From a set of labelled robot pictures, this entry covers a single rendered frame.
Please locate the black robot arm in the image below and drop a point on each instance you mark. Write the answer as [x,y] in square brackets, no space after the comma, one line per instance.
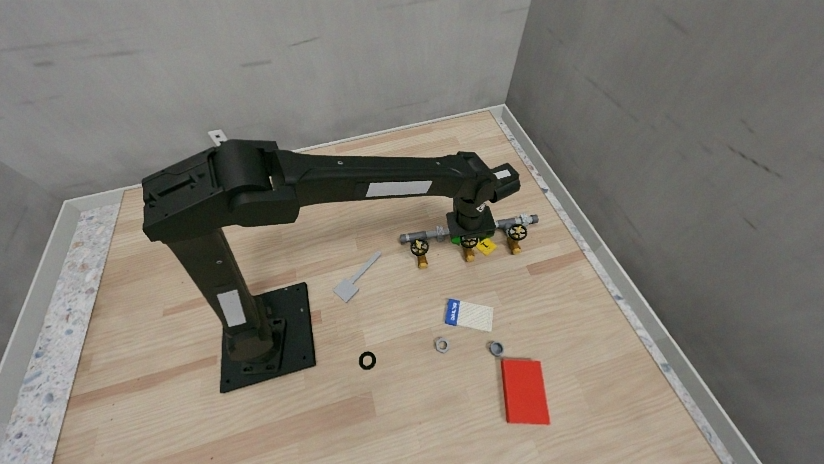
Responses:
[185,209]

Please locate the yellow number tag with gold chain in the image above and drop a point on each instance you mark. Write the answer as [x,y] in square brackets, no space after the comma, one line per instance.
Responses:
[486,246]

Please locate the red rectangular block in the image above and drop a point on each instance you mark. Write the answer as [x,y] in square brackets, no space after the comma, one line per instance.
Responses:
[524,392]

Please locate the grey hex nut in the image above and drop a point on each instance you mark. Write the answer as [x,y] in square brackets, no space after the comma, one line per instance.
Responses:
[445,341]

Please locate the black rubber ring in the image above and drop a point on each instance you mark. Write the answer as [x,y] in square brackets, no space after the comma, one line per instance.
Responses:
[361,360]

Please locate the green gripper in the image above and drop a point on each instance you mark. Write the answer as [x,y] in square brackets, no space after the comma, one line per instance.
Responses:
[471,227]

